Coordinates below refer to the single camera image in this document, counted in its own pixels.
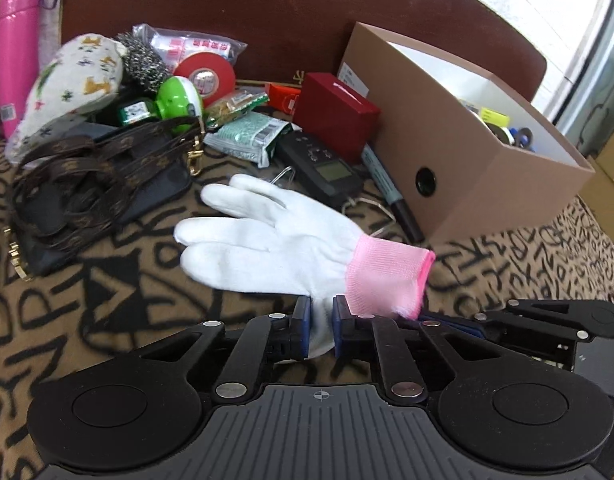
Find plain cardboard box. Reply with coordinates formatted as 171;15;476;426
582;110;614;243

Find dark tape roll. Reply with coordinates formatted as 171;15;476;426
488;125;519;147

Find black handheld device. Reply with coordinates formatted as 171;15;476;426
269;131;364;207

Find red tape roll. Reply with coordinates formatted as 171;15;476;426
174;51;237;102

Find brown black printed blanket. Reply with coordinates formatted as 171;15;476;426
0;127;614;480

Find green round plastic gadget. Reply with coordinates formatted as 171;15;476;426
156;76;205;122

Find steel wire scourer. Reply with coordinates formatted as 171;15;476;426
116;31;173;96

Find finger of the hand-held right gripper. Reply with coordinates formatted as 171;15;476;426
421;299;614;362

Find dark red box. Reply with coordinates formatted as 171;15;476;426
292;72;382;164

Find white glove pink cuff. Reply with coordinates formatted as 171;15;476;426
173;174;436;359

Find black marker pen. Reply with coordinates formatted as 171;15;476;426
362;144;426;244

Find green white packet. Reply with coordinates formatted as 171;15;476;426
204;112;294;168

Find white door frame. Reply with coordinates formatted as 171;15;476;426
537;0;614;136

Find beige cord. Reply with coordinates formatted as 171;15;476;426
343;196;404;237

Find black strap handbag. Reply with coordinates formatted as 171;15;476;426
7;115;209;282

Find brown headboard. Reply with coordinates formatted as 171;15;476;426
61;0;548;107

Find orange red small packet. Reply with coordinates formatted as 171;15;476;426
264;82;304;117

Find clear snack packet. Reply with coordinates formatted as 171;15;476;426
204;90;271;129

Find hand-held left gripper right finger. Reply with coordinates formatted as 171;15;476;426
333;295;490;407

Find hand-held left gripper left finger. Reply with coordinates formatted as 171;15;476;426
139;296;313;406

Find yellow small item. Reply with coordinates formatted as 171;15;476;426
480;106;511;128

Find small green bottle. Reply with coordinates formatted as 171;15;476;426
118;100;156;127

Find clear bag red white contents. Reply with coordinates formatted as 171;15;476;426
132;23;249;77

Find brown cardboard box white inside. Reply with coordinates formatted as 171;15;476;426
337;21;596;246

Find white printed cloth pouch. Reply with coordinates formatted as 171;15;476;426
6;34;128;162

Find pink bottle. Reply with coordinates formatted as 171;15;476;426
0;0;58;139

